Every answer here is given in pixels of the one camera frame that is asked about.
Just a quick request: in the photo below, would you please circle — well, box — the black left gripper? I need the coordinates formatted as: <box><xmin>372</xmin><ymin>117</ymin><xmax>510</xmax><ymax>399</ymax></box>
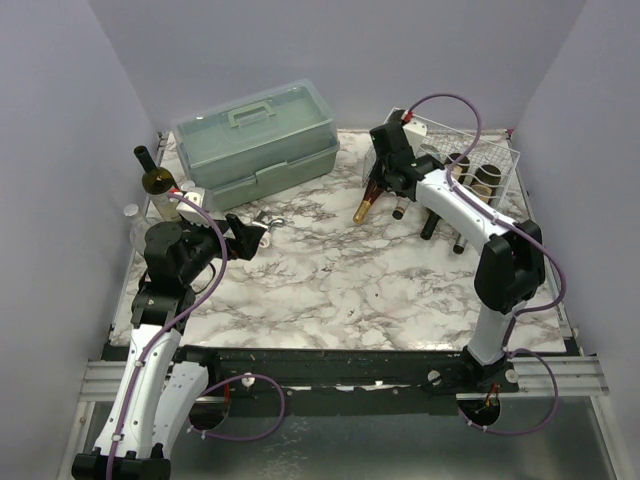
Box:
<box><xmin>180</xmin><ymin>212</ymin><xmax>265</xmax><ymax>284</ymax></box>

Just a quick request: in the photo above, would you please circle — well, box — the clear bottle white cap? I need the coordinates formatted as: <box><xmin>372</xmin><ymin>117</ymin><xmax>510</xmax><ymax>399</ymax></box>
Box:
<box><xmin>180</xmin><ymin>180</ymin><xmax>195</xmax><ymax>194</ymax></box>

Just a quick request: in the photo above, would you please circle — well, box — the green bottle silver neck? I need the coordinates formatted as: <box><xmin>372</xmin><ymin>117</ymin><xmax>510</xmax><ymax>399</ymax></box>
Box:
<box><xmin>452</xmin><ymin>163</ymin><xmax>504</xmax><ymax>255</ymax></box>

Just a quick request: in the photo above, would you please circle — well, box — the green wine bottle white label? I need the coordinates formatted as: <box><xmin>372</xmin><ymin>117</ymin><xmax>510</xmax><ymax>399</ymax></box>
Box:
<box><xmin>133</xmin><ymin>145</ymin><xmax>183</xmax><ymax>223</ymax></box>

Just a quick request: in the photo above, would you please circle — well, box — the clear bottle silver cap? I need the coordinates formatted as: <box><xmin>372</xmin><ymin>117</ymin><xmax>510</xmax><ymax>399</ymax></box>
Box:
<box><xmin>123</xmin><ymin>204</ymin><xmax>151</xmax><ymax>256</ymax></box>

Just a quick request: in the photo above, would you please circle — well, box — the dark bottle tan label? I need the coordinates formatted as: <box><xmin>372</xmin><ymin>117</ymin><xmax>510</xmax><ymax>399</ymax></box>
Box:
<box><xmin>385</xmin><ymin>109</ymin><xmax>406</xmax><ymax>126</ymax></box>

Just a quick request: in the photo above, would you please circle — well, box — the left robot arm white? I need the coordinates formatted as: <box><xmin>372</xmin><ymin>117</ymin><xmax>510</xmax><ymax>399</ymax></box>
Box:
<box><xmin>71</xmin><ymin>214</ymin><xmax>266</xmax><ymax>479</ymax></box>

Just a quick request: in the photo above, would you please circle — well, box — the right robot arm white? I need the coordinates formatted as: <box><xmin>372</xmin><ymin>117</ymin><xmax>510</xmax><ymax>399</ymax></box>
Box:
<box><xmin>370</xmin><ymin>121</ymin><xmax>545</xmax><ymax>392</ymax></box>

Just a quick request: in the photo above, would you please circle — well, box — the red wine bottle gold cap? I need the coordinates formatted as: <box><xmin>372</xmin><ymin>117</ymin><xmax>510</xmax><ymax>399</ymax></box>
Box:
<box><xmin>352</xmin><ymin>178</ymin><xmax>393</xmax><ymax>225</ymax></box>

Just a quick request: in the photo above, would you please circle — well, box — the clear bottle black gold cap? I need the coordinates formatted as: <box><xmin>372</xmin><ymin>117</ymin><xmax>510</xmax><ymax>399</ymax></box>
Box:
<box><xmin>392</xmin><ymin>197</ymin><xmax>411</xmax><ymax>220</ymax></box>

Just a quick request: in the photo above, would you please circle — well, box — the green bottle cream label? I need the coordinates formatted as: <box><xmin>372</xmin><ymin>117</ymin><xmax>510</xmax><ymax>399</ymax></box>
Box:
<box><xmin>419</xmin><ymin>152</ymin><xmax>471</xmax><ymax>241</ymax></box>

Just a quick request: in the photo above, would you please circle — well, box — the silver metal stopper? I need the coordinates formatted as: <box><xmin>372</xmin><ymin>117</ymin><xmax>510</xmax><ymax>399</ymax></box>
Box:
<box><xmin>252</xmin><ymin>211</ymin><xmax>287</xmax><ymax>232</ymax></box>

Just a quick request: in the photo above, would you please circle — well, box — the green plastic toolbox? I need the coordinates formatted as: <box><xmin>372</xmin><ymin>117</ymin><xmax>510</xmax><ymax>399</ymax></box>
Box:
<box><xmin>171</xmin><ymin>79</ymin><xmax>340</xmax><ymax>210</ymax></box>

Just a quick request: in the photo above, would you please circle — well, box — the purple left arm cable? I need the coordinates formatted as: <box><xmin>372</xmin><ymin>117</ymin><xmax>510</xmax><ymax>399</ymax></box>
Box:
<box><xmin>104</xmin><ymin>192</ymin><xmax>289</xmax><ymax>480</ymax></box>

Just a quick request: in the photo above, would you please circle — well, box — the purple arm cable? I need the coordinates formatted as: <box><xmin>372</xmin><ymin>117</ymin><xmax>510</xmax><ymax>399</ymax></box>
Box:
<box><xmin>104</xmin><ymin>192</ymin><xmax>289</xmax><ymax>480</ymax></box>
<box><xmin>404</xmin><ymin>94</ymin><xmax>569</xmax><ymax>436</ymax></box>

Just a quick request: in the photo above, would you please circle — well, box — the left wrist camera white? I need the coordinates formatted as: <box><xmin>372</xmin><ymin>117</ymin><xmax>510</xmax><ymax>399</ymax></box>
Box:
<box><xmin>170</xmin><ymin>187</ymin><xmax>207</xmax><ymax>225</ymax></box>

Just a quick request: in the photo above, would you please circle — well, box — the white wire wine rack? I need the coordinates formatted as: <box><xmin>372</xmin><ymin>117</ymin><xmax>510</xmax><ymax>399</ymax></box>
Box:
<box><xmin>362</xmin><ymin>116</ymin><xmax>520</xmax><ymax>210</ymax></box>

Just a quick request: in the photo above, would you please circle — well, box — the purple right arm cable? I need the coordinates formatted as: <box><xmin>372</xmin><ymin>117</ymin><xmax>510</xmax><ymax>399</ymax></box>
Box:
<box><xmin>404</xmin><ymin>94</ymin><xmax>569</xmax><ymax>436</ymax></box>

